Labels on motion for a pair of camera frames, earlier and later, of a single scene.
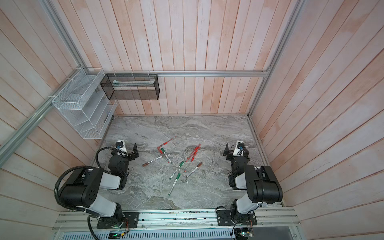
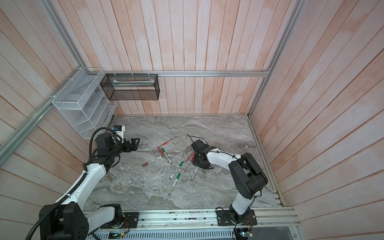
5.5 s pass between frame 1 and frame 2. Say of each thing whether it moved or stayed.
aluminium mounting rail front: stayed
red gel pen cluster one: stayed
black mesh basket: stayed
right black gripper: moved
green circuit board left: stayed
